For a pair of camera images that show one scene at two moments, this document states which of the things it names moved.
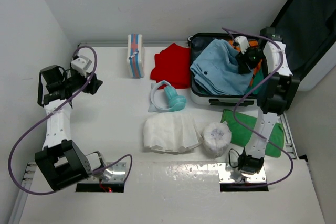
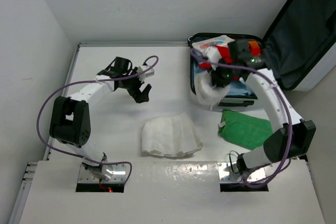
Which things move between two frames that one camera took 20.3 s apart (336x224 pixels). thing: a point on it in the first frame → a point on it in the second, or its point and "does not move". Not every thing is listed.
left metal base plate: (119, 173) does not move
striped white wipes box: (136, 59) → (221, 40)
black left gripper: (93, 86) → (140, 96)
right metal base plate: (227, 174) does not move
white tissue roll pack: (216, 137) → (206, 92)
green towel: (241, 136) does not move
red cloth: (172, 65) → (224, 51)
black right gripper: (243, 59) → (218, 79)
